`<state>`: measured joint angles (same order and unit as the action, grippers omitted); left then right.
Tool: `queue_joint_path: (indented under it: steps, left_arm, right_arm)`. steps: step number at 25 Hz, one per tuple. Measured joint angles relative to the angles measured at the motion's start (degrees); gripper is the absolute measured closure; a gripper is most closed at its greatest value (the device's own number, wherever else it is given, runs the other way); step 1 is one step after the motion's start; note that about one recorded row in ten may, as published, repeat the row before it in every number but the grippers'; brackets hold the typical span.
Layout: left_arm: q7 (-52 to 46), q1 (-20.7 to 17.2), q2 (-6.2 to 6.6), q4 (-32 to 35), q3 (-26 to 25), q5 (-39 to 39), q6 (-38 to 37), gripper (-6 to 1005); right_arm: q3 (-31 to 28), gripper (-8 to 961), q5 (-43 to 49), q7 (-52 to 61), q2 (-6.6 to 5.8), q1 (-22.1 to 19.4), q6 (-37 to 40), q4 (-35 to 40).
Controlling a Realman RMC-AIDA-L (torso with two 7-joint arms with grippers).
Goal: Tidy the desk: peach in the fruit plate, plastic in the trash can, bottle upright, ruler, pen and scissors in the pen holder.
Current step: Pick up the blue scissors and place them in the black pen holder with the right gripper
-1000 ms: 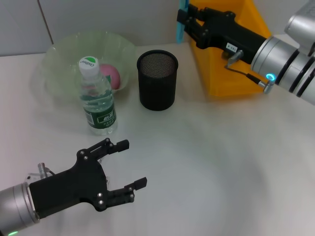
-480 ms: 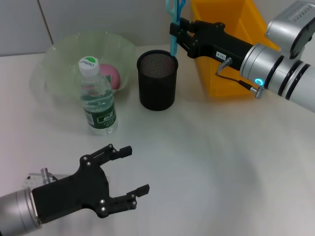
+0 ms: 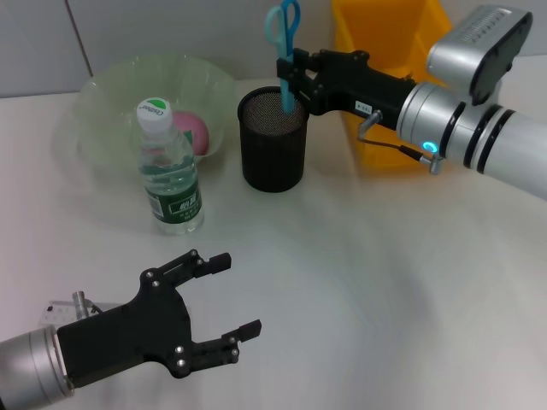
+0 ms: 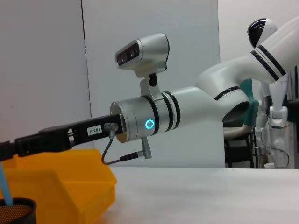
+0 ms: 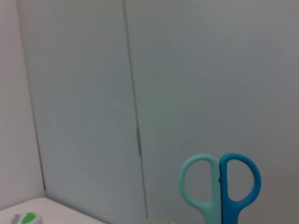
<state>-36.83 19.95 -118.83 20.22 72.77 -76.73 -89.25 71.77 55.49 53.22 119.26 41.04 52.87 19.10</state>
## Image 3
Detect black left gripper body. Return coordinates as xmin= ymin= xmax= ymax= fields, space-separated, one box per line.
xmin=56 ymin=267 xmax=193 ymax=389

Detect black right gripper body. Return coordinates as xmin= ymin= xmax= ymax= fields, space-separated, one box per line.
xmin=309 ymin=50 xmax=418 ymax=132

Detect blue scissors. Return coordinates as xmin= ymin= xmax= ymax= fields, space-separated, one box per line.
xmin=264 ymin=0 xmax=302 ymax=117

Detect clear green-label water bottle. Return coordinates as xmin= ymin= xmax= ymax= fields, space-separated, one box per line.
xmin=136 ymin=97 xmax=205 ymax=236

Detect pink toy peach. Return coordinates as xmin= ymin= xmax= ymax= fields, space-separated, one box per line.
xmin=173 ymin=110 xmax=211 ymax=157

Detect clear plastic ruler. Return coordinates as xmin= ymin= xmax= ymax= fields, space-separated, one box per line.
xmin=42 ymin=300 xmax=93 ymax=328

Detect black mesh pen holder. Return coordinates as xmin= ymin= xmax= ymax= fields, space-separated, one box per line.
xmin=237 ymin=86 xmax=309 ymax=193

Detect translucent green fruit plate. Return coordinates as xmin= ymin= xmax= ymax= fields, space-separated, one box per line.
xmin=70 ymin=51 xmax=236 ymax=166

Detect yellow plastic bin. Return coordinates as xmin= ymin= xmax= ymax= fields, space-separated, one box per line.
xmin=331 ymin=0 xmax=454 ymax=170

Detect right gripper connector cable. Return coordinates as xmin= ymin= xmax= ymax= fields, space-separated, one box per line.
xmin=356 ymin=108 xmax=444 ymax=176

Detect gripper connector cable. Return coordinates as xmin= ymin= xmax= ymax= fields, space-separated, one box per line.
xmin=356 ymin=108 xmax=444 ymax=176
xmin=71 ymin=290 xmax=103 ymax=319

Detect left gripper connector cable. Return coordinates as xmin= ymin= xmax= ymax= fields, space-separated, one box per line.
xmin=71 ymin=290 xmax=103 ymax=319

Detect right wrist camera housing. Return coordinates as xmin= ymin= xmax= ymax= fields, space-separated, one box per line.
xmin=426 ymin=4 xmax=534 ymax=107

